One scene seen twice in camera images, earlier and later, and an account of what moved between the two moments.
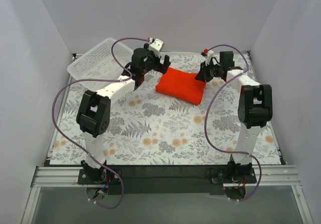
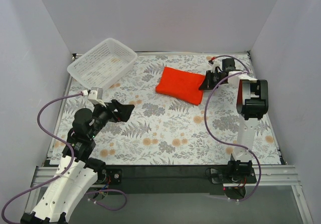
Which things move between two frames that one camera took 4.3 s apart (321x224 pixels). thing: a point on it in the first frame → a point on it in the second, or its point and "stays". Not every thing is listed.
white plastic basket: (102, 66) stays
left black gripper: (159, 63) → (116, 111)
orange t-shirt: (181, 84) stays
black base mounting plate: (142, 180) stays
